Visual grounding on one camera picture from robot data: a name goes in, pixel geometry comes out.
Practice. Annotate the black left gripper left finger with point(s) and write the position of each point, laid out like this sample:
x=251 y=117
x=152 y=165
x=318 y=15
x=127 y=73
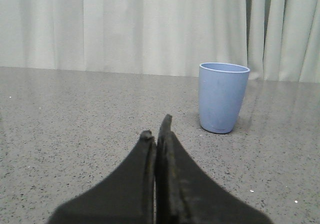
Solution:
x=125 y=196

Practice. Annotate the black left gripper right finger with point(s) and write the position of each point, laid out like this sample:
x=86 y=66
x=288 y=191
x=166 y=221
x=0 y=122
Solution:
x=186 y=194

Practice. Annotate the blue plastic cup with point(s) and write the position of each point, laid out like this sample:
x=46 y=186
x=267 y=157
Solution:
x=221 y=91

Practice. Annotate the white pleated curtain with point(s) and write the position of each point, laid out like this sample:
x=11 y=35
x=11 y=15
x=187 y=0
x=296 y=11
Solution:
x=277 y=39

